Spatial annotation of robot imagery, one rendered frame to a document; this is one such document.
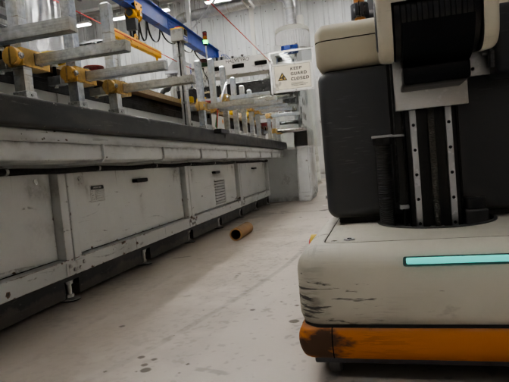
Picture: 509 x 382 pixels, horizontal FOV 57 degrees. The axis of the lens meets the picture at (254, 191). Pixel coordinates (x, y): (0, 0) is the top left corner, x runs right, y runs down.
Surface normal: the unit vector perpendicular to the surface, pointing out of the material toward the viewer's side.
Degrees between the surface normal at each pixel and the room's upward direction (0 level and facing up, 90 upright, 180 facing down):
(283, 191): 90
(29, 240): 90
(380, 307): 90
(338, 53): 90
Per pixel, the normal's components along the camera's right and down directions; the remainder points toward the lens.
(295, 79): -0.23, 0.07
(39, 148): 0.97, -0.07
